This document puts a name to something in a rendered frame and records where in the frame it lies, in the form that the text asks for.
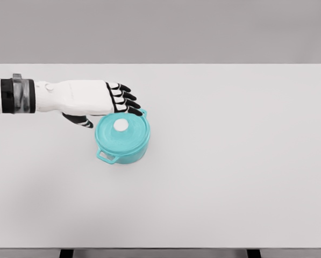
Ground turquoise pot with handles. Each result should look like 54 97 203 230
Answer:
95 109 151 165

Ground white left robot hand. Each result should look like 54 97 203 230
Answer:
59 80 142 129

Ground turquoise lid with white knob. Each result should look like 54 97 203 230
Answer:
95 111 151 156

